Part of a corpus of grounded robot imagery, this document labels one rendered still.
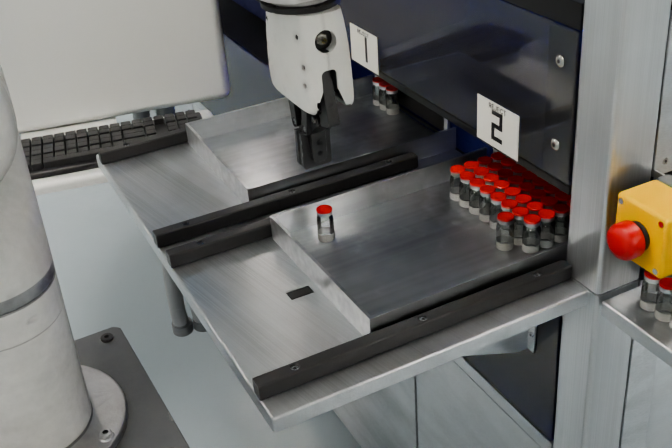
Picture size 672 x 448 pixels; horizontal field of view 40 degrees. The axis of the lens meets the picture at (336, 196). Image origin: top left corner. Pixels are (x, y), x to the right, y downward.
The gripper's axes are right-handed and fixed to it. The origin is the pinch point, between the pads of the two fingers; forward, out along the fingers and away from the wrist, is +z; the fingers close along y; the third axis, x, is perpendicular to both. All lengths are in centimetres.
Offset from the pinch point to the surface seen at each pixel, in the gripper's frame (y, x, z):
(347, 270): 7.7, -6.5, 22.2
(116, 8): 88, -2, 9
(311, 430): 71, -25, 110
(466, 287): -5.9, -14.6, 19.6
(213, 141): 52, -5, 22
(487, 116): 9.0, -27.9, 7.7
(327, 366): -8.1, 4.2, 21.1
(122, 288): 153, -2, 110
